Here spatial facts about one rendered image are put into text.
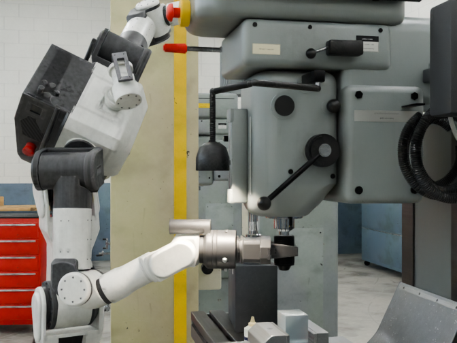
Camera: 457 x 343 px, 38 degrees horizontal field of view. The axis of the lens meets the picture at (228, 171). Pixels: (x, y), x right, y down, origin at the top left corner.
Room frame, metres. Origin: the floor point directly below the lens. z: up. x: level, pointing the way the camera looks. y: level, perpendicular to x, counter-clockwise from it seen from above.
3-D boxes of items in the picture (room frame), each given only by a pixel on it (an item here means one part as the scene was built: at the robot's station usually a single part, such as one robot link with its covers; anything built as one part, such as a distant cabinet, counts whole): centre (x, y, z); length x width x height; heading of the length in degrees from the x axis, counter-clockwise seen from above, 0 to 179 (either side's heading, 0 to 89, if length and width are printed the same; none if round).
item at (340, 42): (1.40, -0.22, 1.66); 0.12 x 0.04 x 0.04; 102
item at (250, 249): (1.52, -0.04, 1.23); 0.13 x 0.12 x 0.10; 177
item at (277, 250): (1.49, -0.12, 1.23); 0.06 x 0.02 x 0.03; 87
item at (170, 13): (1.46, 0.12, 1.76); 0.04 x 0.03 x 0.04; 12
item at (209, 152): (1.41, 0.03, 1.44); 0.07 x 0.07 x 0.06
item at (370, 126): (1.56, -0.32, 1.47); 0.24 x 0.19 x 0.26; 12
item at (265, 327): (1.44, -0.09, 1.05); 0.12 x 0.06 x 0.04; 13
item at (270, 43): (1.52, -0.17, 1.68); 0.34 x 0.24 x 0.10; 102
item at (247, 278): (1.96, -0.07, 1.06); 0.22 x 0.12 x 0.20; 5
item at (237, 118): (1.49, -0.02, 1.45); 0.04 x 0.04 x 0.21; 12
